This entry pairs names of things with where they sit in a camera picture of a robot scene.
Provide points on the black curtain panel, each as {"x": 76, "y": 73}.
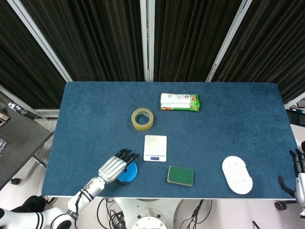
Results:
{"x": 21, "y": 71}
{"x": 274, "y": 47}
{"x": 95, "y": 40}
{"x": 190, "y": 40}

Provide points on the white frame post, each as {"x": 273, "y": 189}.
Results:
{"x": 147, "y": 40}
{"x": 228, "y": 40}
{"x": 40, "y": 40}

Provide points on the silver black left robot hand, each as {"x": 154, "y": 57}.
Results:
{"x": 114, "y": 167}

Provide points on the black bag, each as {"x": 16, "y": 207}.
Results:
{"x": 31, "y": 204}

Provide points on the white oval plate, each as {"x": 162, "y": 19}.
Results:
{"x": 237, "y": 175}

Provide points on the grey mesh side table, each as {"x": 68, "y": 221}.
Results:
{"x": 21, "y": 143}

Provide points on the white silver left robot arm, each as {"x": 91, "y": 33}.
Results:
{"x": 81, "y": 200}

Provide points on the black equipment box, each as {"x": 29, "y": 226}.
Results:
{"x": 296, "y": 117}

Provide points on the small digital kitchen scale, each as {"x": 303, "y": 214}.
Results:
{"x": 155, "y": 146}

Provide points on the green yellow scouring sponge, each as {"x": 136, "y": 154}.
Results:
{"x": 181, "y": 175}

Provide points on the blue table cloth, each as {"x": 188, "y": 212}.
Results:
{"x": 214, "y": 133}

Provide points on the green white snack packet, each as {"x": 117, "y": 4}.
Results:
{"x": 181, "y": 102}

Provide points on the yellowish clear tape roll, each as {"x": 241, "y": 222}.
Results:
{"x": 137, "y": 125}

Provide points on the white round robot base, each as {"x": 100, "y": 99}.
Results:
{"x": 147, "y": 214}

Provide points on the blue disc with hole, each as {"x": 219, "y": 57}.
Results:
{"x": 131, "y": 173}

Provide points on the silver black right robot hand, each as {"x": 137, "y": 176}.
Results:
{"x": 300, "y": 181}

